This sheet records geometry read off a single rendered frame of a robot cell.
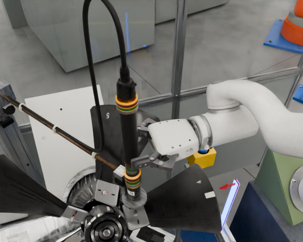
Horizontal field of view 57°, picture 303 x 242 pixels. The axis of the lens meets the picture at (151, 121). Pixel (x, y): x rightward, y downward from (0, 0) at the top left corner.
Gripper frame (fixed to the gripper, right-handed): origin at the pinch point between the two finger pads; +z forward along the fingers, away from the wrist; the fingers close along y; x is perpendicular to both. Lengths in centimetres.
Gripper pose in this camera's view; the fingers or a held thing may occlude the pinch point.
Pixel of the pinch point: (131, 149)
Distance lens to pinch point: 65.1
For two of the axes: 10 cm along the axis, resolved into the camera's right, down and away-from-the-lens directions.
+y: -3.2, -6.6, 6.9
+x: 0.0, -7.2, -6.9
